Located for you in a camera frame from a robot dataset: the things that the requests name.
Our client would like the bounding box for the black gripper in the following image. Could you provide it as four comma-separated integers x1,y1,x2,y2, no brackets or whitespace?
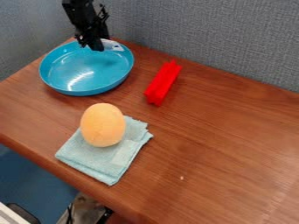
61,0,109,52

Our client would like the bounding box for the white toothpaste tube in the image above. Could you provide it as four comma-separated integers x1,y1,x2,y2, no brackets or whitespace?
99,38,123,52

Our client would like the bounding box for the blue plate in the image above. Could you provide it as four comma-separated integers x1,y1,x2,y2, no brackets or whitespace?
38,40,134,96

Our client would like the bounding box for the red plastic block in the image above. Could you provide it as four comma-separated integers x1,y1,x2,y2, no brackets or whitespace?
144,60,182,106

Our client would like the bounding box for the orange egg-shaped ball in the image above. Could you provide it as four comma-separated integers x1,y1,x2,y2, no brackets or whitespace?
78,103,126,147

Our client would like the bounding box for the light blue folded cloth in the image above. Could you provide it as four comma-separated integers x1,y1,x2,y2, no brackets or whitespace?
54,116,153,186

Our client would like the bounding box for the metal table leg bracket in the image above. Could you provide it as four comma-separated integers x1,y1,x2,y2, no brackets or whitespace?
55,192,113,224

